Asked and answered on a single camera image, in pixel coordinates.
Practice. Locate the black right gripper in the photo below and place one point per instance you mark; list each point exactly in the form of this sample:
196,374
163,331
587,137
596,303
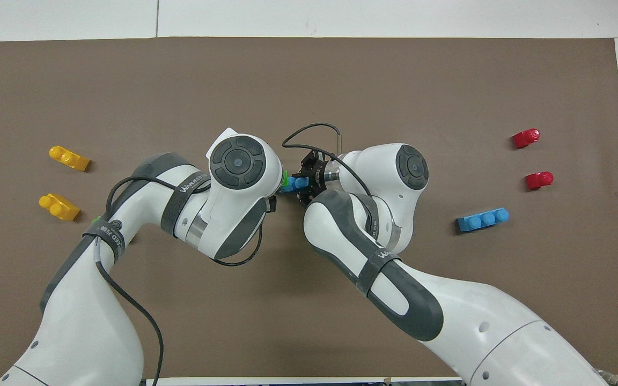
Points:
318,177

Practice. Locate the blue three-stud toy brick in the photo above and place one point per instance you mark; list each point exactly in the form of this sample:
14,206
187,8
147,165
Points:
483,220
297,184

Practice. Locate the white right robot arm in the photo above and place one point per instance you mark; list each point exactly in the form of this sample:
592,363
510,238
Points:
475,332

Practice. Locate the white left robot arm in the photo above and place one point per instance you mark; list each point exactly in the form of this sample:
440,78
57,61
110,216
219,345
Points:
100,321

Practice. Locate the brown paper mat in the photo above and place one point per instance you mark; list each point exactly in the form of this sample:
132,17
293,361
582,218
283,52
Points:
309,80

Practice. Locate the yellow two-stud toy brick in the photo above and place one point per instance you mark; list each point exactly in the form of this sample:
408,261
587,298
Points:
70,158
61,209

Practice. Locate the red one-stud toy brick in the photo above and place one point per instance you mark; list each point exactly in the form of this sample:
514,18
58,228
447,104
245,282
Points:
538,181
525,139

